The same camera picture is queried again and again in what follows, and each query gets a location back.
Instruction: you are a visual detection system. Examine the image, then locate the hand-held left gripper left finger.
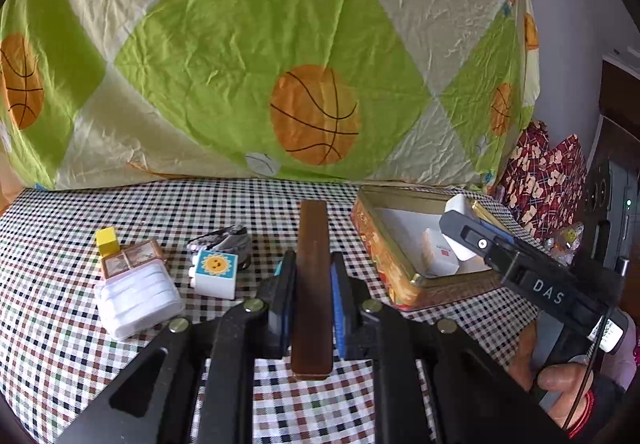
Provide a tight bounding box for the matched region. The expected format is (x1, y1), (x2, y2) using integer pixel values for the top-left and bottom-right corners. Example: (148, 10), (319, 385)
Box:
(52, 250), (301, 444)

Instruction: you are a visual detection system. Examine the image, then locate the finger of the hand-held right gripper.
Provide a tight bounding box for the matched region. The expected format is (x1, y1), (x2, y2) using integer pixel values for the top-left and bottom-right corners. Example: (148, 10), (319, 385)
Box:
(471, 210), (521, 251)
(439, 211), (506, 271)

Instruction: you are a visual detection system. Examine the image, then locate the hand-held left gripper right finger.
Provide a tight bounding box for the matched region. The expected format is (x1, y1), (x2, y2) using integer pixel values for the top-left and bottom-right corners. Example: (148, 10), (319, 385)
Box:
(327, 251), (571, 444)

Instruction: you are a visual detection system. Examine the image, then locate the white rectangular block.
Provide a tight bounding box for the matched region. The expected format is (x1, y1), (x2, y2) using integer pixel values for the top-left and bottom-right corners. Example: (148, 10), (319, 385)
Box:
(442, 194), (491, 262)

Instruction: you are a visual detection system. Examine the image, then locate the brown wooden bar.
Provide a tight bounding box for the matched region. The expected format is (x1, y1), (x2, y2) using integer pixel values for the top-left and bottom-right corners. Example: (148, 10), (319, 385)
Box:
(291, 200), (332, 380)

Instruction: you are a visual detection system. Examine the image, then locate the patterned gold tin box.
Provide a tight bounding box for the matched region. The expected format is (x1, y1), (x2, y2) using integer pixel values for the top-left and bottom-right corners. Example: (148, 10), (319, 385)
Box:
(350, 184), (522, 313)

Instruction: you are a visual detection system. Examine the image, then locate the yellow cube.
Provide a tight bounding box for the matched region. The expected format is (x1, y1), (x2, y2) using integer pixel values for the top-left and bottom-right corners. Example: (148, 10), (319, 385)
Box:
(96, 227), (121, 257)

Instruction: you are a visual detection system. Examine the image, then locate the person's right hand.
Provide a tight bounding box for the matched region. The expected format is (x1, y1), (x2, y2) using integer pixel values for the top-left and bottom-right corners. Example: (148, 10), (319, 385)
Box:
(509, 324), (596, 424)

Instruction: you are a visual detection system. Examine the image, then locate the clear packet with yellow smiley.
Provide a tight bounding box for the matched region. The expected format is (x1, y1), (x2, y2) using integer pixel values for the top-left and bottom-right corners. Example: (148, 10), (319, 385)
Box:
(549, 223), (585, 265)

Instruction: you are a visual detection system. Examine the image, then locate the red patterned cushion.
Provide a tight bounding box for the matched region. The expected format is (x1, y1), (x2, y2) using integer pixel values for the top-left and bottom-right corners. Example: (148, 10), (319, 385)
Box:
(494, 121), (589, 245)

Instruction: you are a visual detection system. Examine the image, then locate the white toy block with sun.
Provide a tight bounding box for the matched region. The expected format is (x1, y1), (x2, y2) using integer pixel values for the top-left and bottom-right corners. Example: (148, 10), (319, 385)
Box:
(190, 250), (239, 300)

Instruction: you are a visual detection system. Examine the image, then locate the white ribbed pack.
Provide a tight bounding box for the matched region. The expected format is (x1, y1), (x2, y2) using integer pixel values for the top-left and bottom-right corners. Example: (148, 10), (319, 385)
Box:
(95, 260), (184, 341)

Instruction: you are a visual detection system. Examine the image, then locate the small brown framed box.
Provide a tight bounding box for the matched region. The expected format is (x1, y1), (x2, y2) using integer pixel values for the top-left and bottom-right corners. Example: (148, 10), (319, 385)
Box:
(100, 240), (165, 283)

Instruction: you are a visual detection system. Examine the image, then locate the dark wooden furniture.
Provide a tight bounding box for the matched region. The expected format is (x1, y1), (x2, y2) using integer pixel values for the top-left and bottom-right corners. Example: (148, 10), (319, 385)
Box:
(597, 46), (640, 165)

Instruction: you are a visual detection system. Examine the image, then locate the checkered tablecloth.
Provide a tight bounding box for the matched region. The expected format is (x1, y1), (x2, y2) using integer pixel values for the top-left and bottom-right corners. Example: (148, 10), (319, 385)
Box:
(0, 179), (557, 444)

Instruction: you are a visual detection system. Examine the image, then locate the green basketball print blanket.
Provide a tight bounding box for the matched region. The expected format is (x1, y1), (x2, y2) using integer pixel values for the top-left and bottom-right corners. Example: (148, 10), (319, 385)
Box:
(0, 0), (543, 191)

